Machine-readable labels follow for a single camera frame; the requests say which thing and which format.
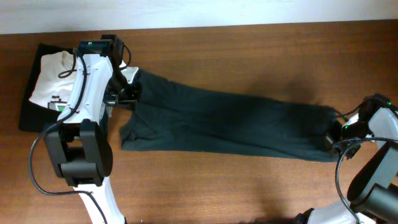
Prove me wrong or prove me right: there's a folded white t-shirt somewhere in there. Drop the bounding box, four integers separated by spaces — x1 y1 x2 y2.
29 51 76 112

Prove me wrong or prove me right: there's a folded black garment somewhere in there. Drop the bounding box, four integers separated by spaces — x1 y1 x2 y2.
18 44 72 133

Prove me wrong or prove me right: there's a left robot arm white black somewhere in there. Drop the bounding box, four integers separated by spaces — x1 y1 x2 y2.
40 34 141 223

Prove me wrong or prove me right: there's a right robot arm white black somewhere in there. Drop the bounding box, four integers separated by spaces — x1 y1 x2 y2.
292 93 397 223

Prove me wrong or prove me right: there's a dark green t-shirt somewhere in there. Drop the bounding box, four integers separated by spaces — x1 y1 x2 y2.
120 71 338 162

